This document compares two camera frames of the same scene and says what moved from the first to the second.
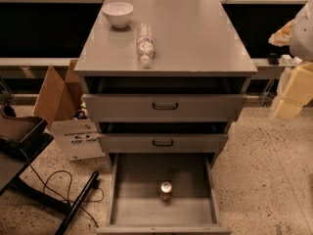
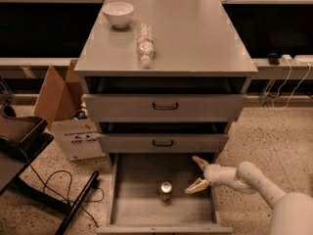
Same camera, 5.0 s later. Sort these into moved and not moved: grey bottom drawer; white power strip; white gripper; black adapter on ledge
Moved: white gripper
Not moved: black adapter on ledge; white power strip; grey bottom drawer
